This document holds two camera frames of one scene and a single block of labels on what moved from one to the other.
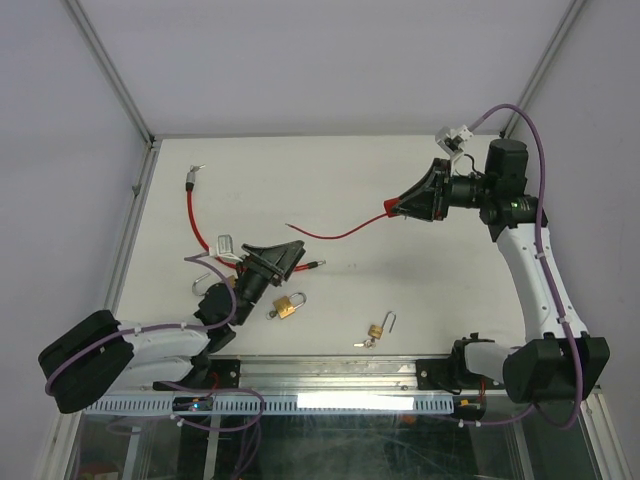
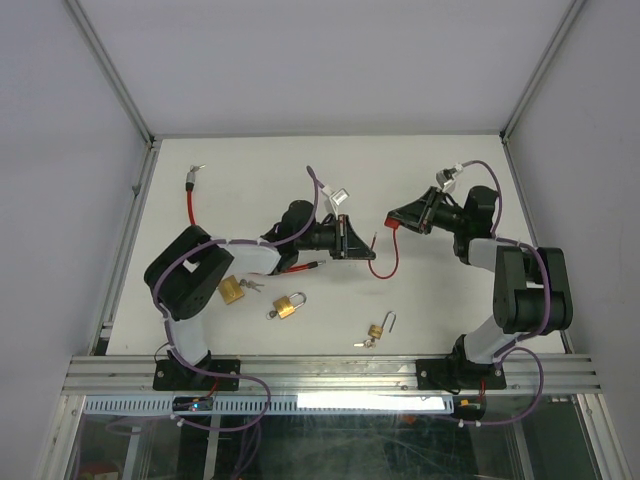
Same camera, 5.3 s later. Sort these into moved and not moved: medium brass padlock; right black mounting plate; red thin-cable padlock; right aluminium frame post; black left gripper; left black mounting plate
Moved: black left gripper; red thin-cable padlock
Not moved: medium brass padlock; left black mounting plate; right black mounting plate; right aluminium frame post
